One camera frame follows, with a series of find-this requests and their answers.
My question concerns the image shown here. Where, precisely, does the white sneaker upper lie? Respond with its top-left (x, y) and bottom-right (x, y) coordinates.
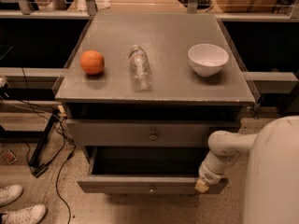
top-left (0, 185), bottom-right (23, 206)

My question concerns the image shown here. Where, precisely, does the black floor cable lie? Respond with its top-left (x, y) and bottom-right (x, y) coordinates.
top-left (18, 67), bottom-right (78, 224)

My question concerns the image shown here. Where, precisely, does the white ceramic bowl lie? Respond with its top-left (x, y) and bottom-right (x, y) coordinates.
top-left (188, 44), bottom-right (229, 77)

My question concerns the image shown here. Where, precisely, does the white sneaker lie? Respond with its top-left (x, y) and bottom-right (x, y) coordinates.
top-left (0, 185), bottom-right (23, 206)
top-left (1, 204), bottom-right (47, 224)

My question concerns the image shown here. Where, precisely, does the clear plastic water bottle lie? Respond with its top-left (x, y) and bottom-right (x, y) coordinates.
top-left (129, 45), bottom-right (152, 91)

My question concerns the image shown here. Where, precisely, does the grey drawer cabinet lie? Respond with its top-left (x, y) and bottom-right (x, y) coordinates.
top-left (54, 12), bottom-right (257, 194)

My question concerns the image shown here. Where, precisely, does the white sneaker lower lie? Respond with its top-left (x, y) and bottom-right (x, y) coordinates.
top-left (1, 204), bottom-right (47, 224)

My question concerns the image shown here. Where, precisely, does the small red floor object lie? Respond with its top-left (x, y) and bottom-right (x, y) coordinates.
top-left (1, 150), bottom-right (17, 164)

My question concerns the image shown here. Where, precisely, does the grey top drawer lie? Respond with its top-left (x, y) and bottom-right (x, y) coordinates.
top-left (66, 119), bottom-right (240, 147)

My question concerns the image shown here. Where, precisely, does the grey drawer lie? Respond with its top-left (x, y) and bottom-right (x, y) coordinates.
top-left (66, 119), bottom-right (240, 147)
top-left (76, 146), bottom-right (230, 195)

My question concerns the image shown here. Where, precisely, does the black metal stand leg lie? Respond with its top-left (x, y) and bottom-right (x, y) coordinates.
top-left (28, 109), bottom-right (59, 178)

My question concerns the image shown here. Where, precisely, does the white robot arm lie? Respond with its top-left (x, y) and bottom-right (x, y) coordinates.
top-left (195, 116), bottom-right (299, 224)

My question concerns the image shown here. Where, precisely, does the orange ball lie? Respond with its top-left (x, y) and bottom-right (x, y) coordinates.
top-left (80, 50), bottom-right (105, 75)

